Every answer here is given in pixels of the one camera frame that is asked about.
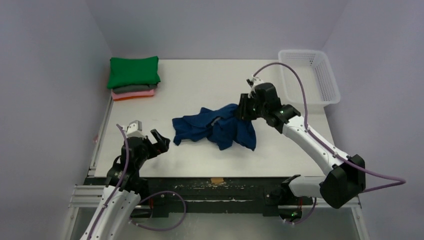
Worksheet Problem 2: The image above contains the blue t-shirt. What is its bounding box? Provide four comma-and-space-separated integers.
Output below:
172, 103, 257, 151

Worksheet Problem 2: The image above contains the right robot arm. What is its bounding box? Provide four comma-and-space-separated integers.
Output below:
235, 80, 366, 209

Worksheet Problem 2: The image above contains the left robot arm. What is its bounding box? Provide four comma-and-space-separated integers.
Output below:
81, 126, 171, 240

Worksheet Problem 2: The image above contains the orange folded t-shirt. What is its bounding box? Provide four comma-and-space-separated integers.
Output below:
112, 95, 154, 102

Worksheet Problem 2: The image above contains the grey folded t-shirt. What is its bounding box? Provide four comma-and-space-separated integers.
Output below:
112, 84, 158, 94

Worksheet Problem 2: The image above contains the white plastic basket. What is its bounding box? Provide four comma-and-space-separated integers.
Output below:
277, 49, 341, 108

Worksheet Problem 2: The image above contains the pink folded t-shirt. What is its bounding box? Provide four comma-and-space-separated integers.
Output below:
111, 89, 155, 98

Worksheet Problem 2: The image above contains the brown tape piece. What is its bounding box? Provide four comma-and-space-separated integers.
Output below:
210, 177, 225, 185

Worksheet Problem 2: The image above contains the green folded t-shirt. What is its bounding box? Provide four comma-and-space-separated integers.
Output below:
107, 56, 161, 90

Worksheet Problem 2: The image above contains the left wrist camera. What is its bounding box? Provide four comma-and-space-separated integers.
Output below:
125, 120, 146, 139

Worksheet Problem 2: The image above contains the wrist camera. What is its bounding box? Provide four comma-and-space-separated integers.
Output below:
246, 76, 265, 98
125, 120, 146, 139

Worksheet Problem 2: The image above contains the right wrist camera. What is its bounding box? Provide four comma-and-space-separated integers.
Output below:
246, 76, 265, 98

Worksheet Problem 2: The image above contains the aluminium table frame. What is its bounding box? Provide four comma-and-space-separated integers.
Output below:
60, 98, 113, 240

